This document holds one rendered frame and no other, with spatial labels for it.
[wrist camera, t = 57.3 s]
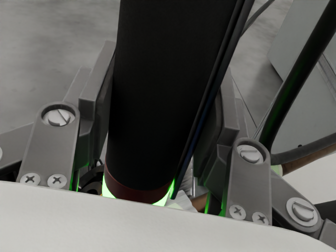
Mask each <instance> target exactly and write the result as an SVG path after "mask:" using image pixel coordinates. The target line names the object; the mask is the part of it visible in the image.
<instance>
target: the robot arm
mask: <svg viewBox="0 0 336 252"><path fill-rule="evenodd" d="M116 45H117V42H115V41H111V40H106V39H105V41H104V43H103V45H102V47H101V49H100V52H99V54H98V56H97V58H96V60H95V63H94V65H93V67H92V68H90V67H86V66H81V67H80V68H79V69H78V71H77V73H76V75H75V77H74V79H73V81H72V83H71V85H70V87H69V89H68V91H67V93H66V95H65V97H64V99H63V101H54V102H49V103H47V104H45V105H43V106H42V107H41V108H39V110H38V111H37V113H36V116H35V119H34V122H31V123H28V124H25V125H22V126H19V127H16V128H13V129H10V130H8V131H5V132H2V133H0V252H336V224H335V223H334V222H332V221H330V220H329V219H327V218H326V219H325V220H323V219H321V216H320V213H319V212H318V210H317V208H316V207H315V206H314V205H313V204H312V203H311V202H310V201H309V200H308V199H306V198H305V197H304V196H303V195H302V194H301V193H299V192H298V191H297V190H296V189H295V188H294V187H292V186H291V185H290V184H289V183H288V182H287V181H285V180H284V179H283V178H282V177H281V176H279V175H278V174H277V173H276V172H275V171H274V170H272V169H271V157H270V153H269V151H268V150H267V148H266V147H265V146H264V145H263V144H262V143H260V142H259V141H257V140H255V139H252V138H249V133H248V128H247V122H246V117H245V111H244V106H243V101H242V99H240V98H235V93H234V86H233V80H232V73H231V67H230V66H228V68H227V71H226V73H225V76H224V78H223V81H222V83H221V86H220V88H219V91H218V93H217V96H216V98H215V100H214V103H213V105H212V108H211V110H210V113H209V115H208V118H207V120H206V123H205V125H204V128H203V130H202V133H201V135H200V138H199V140H198V143H197V145H196V148H195V150H194V153H193V176H194V177H196V178H197V185H198V186H202V187H206V188H207V189H208V190H209V191H208V194H207V200H206V205H205V211H204V213H200V212H194V211H189V210H183V209H177V208H172V207H166V206H160V205H154V204H148V203H142V202H136V201H130V200H124V199H118V198H112V197H106V196H100V195H94V194H88V193H82V192H78V185H79V177H80V169H81V168H83V167H85V166H90V167H92V166H93V163H94V159H96V160H99V159H100V156H101V153H102V150H103V146H104V143H105V140H106V136H107V133H108V130H109V120H110V110H111V99H112V88H113V77H114V66H115V55H116Z"/></svg>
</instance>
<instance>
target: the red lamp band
mask: <svg viewBox="0 0 336 252"><path fill-rule="evenodd" d="M176 172H177V169H176ZM176 172H175V175H176ZM175 175H174V176H173V178H172V179H171V181H169V182H168V183H167V184H166V185H164V186H162V187H160V188H157V189H153V190H136V189H132V188H129V187H126V186H124V185H122V184H121V183H119V182H118V181H117V180H115V179H114V178H113V176H112V175H111V174H110V172H109V170H108V168H107V165H106V155H105V162H104V174H103V176H104V182H105V184H106V186H107V188H108V190H109V191H110V192H111V193H112V194H113V195H114V196H115V197H116V198H118V199H122V200H128V201H134V202H140V203H146V204H153V203H156V202H158V201H159V200H161V199H162V198H163V197H165V196H166V195H167V193H168V192H169V190H170V189H171V186H172V183H173V180H174V178H175Z"/></svg>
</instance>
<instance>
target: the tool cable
mask: <svg viewBox="0 0 336 252"><path fill-rule="evenodd" d="M335 32H336V0H329V2H328V4H327V6H326V7H325V9H324V11H323V13H322V15H321V16H320V18H319V20H318V22H317V24H316V25H315V27H314V29H313V31H312V33H311V34H310V36H309V38H308V40H307V42H306V43H305V45H304V47H303V49H302V51H301V53H300V54H299V56H298V58H297V60H296V62H295V64H294V65H293V67H292V69H291V71H290V73H289V75H288V77H287V79H286V81H285V82H284V84H283V86H282V88H281V90H280V92H279V94H278V96H277V98H276V100H275V102H274V104H273V106H272V108H271V111H270V113H269V115H268V117H267V119H266V122H265V124H264V126H263V129H262V132H261V135H260V137H259V142H260V143H261V144H263V145H264V146H265V147H266V148H267V150H268V152H269V154H270V167H271V169H272V170H274V171H275V172H276V173H277V174H278V175H279V176H281V177H282V175H283V168H282V164H285V163H289V162H292V161H295V160H298V159H300V158H303V157H305V156H308V155H310V154H313V153H315V152H317V151H320V150H322V149H324V148H326V147H329V146H331V145H333V144H335V143H336V132H335V133H333V134H330V135H328V136H325V137H323V138H321V139H318V140H316V141H313V142H311V143H308V144H306V145H303V146H300V147H298V148H295V149H292V150H289V151H285V152H281V153H276V154H273V153H271V148H272V144H273V142H274V140H275V137H276V135H277V133H278V131H279V129H280V127H281V125H282V123H283V121H284V119H285V117H286V115H287V113H288V112H289V110H290V108H291V106H292V104H293V103H294V101H295V99H296V97H297V96H298V94H299V92H300V90H301V89H302V87H303V85H304V84H305V82H306V80H307V79H308V77H309V75H310V74H311V72H312V70H313V69H314V67H315V65H316V64H317V62H318V60H319V59H320V57H321V55H322V54H323V52H324V50H325V49H326V47H327V46H328V44H329V42H330V41H331V39H332V37H333V36H334V34H335Z"/></svg>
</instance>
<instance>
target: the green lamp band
mask: <svg viewBox="0 0 336 252"><path fill-rule="evenodd" d="M169 191H170V190H169ZM102 194H103V196H104V197H110V198H115V197H114V196H113V195H112V194H111V193H110V192H109V190H108V189H107V187H106V184H105V180H104V176H103V185H102ZM168 194H169V192H168V193H167V194H166V196H165V197H164V198H163V199H162V200H160V201H159V202H157V203H155V204H153V205H157V206H164V204H165V202H166V200H167V197H168Z"/></svg>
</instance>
